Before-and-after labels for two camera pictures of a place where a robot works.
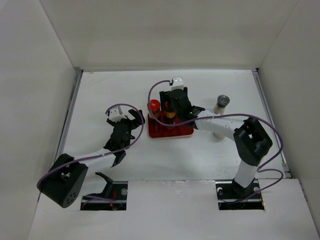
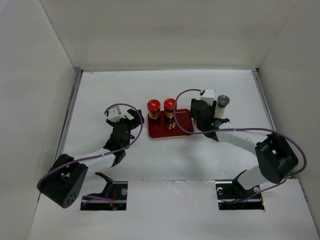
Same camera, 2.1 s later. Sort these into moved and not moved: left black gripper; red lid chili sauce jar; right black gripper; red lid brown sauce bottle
Moved: right black gripper
Not moved: left black gripper; red lid brown sauce bottle; red lid chili sauce jar
